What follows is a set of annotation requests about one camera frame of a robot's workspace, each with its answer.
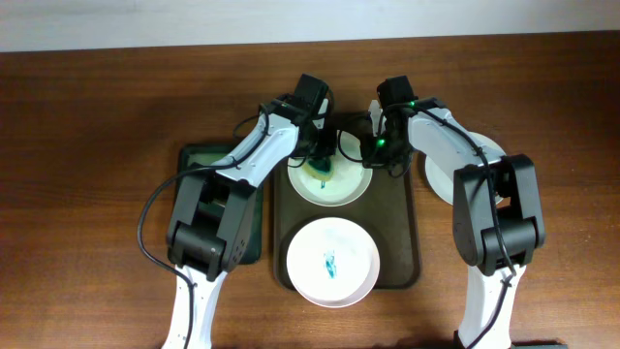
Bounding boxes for white plate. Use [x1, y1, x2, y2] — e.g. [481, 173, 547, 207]
[424, 132, 506, 206]
[286, 217, 381, 308]
[287, 131, 373, 207]

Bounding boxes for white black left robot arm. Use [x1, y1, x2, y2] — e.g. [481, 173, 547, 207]
[164, 75, 330, 348]

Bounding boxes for white plate bottom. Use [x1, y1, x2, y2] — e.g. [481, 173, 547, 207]
[286, 217, 381, 308]

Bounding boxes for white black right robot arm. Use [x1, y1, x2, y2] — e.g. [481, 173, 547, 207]
[360, 76, 545, 348]

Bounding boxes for large dark brown tray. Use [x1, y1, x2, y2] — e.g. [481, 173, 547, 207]
[271, 161, 421, 290]

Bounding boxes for small dark green tray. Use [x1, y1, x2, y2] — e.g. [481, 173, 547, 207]
[177, 143, 264, 265]

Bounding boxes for white plate top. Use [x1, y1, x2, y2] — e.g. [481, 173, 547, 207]
[424, 132, 506, 206]

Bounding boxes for green yellow sponge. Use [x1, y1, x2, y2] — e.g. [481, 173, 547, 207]
[303, 157, 334, 181]

